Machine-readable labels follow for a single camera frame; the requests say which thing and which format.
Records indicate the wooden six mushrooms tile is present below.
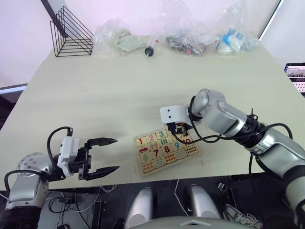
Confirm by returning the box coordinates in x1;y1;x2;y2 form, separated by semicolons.
142;162;155;173

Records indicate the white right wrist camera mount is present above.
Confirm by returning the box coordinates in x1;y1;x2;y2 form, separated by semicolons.
160;105;191;126

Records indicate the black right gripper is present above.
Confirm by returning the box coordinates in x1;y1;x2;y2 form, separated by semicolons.
168;121;193;136

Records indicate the wooden puzzle board frame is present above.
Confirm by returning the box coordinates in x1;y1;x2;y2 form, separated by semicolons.
132;126;203;178

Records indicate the large plastic syringe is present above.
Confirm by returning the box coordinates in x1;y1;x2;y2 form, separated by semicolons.
144;31;162;58

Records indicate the clear bag with blue-white items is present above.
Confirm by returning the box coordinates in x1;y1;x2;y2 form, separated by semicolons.
215;3;260;55

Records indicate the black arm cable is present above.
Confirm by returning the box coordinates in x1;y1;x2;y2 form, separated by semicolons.
46;126;74;172
166;95;294;182

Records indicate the silver rounded robot leg shell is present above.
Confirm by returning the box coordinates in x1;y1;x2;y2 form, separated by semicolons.
183;185;221;219
124;187;158;229

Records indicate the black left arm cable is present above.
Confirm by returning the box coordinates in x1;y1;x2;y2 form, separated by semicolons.
46;126;74;172

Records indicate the grey sneaker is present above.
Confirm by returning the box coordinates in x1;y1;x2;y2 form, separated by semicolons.
223;204;264;229

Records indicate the dark window frame strip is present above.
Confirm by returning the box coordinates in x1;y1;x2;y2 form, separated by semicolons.
258;0;285;40

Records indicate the clear bag with green cloth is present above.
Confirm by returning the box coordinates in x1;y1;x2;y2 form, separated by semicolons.
94;19;147;57

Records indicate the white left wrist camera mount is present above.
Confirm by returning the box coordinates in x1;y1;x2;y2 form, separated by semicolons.
57;135;81;177

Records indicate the black power adapter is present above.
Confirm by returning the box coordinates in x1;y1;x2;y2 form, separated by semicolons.
218;182;231;194

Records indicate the laptop with lit screen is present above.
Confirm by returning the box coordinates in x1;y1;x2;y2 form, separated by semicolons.
285;62;305;97

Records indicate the grey robot torso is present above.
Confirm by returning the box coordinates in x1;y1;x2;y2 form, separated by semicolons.
133;216;241;229

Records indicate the grey ledge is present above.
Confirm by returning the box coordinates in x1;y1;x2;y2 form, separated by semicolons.
0;83;28;95

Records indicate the black floor box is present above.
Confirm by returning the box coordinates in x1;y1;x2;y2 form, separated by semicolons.
91;200;108;229

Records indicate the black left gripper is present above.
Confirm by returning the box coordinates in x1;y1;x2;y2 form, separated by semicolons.
77;137;120;181

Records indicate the white floor cable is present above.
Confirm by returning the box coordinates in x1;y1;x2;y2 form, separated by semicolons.
173;178;191;215

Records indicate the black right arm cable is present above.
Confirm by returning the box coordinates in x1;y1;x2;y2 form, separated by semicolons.
166;95;294;182

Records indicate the black diagonal wall bar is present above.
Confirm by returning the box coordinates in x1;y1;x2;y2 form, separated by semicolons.
40;0;72;40

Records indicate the clear bag of assorted items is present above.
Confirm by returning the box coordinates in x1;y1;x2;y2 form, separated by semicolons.
161;0;219;57

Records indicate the black wire file rack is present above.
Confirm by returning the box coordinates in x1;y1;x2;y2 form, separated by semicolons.
50;6;94;58

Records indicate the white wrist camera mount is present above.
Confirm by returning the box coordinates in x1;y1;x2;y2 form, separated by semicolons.
57;135;81;177
160;105;191;126

